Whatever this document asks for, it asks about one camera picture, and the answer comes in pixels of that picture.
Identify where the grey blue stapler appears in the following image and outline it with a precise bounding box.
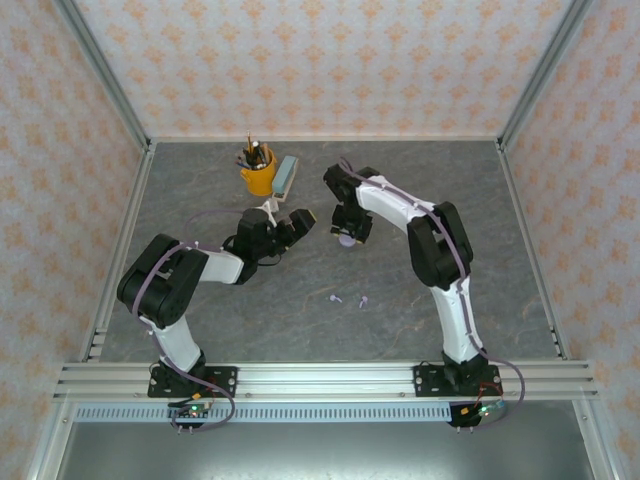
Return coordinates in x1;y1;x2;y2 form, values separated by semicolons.
271;155;300;203

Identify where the yellow pen holder cup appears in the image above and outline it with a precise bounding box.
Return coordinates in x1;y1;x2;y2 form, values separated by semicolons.
239;147;279;197

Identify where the controller board with green light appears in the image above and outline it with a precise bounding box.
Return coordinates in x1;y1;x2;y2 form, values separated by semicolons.
448;397;507;431
167;401;215;435

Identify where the grey metal shelf panel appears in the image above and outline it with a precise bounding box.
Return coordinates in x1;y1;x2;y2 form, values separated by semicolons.
54;422;596;480

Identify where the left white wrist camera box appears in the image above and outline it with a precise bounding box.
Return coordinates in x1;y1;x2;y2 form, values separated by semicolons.
257;199;280;226

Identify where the aluminium table edge rail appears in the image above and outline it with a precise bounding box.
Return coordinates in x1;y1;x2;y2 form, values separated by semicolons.
79;144;156;362
497;142;571;361
149;134;501;145

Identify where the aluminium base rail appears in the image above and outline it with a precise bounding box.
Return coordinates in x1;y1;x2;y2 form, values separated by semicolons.
52;362;600;401

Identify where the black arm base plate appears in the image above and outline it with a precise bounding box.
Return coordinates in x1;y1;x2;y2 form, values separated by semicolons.
147;366;239;399
412;364;502;399

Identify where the grey slotted cable duct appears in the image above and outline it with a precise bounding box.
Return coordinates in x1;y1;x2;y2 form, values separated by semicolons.
73;403;464;424

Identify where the aluminium frame post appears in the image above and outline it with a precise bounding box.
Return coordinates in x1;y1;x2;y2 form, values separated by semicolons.
52;0;154;154
496;0;596;151

